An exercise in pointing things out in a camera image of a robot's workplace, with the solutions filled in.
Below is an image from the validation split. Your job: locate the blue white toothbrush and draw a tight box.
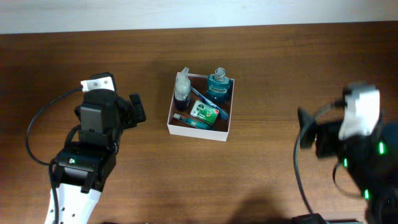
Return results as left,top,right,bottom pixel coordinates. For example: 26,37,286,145
190,86,229,120

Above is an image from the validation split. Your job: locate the teal white toothpaste tube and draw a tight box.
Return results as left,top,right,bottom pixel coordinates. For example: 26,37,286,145
173,113,213,130

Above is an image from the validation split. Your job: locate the teal mouthwash bottle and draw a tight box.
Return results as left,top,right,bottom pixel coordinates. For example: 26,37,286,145
206,67,232,103

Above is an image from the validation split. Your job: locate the pink cardboard box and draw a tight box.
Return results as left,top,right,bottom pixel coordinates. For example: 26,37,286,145
167,78,235,141

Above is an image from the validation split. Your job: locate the green Dettol soap box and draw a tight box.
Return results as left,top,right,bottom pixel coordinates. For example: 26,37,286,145
190,100,220,125

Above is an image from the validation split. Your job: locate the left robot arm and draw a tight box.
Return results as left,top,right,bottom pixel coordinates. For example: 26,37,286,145
45,89,146,223

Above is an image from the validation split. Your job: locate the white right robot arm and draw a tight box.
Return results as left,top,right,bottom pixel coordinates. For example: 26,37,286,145
295,108,397,223

